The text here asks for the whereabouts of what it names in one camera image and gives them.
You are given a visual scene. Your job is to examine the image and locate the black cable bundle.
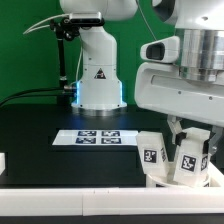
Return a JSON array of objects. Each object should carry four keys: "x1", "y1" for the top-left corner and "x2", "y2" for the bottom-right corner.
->
[{"x1": 0, "y1": 84, "x2": 77, "y2": 108}]

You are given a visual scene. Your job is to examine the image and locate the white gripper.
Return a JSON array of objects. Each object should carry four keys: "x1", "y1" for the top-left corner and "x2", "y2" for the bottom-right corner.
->
[{"x1": 135, "y1": 62, "x2": 224, "y2": 156}]

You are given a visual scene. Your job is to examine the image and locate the black camera on stand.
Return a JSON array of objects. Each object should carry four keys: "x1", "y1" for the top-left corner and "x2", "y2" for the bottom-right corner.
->
[{"x1": 69, "y1": 12, "x2": 104, "y2": 27}]

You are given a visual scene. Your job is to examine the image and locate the black camera stand pole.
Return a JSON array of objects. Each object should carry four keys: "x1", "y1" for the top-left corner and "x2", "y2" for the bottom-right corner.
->
[{"x1": 50, "y1": 19, "x2": 80, "y2": 106}]

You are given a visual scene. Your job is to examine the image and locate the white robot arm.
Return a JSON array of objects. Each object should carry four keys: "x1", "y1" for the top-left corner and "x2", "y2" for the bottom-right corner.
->
[{"x1": 60, "y1": 0, "x2": 224, "y2": 154}]

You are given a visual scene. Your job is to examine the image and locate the white obstacle fence frame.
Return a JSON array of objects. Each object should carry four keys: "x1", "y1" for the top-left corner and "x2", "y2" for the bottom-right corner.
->
[{"x1": 0, "y1": 151, "x2": 224, "y2": 217}]

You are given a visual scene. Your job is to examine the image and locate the white marker tag plate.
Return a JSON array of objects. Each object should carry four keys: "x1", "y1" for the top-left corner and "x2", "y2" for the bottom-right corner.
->
[{"x1": 53, "y1": 130, "x2": 138, "y2": 146}]

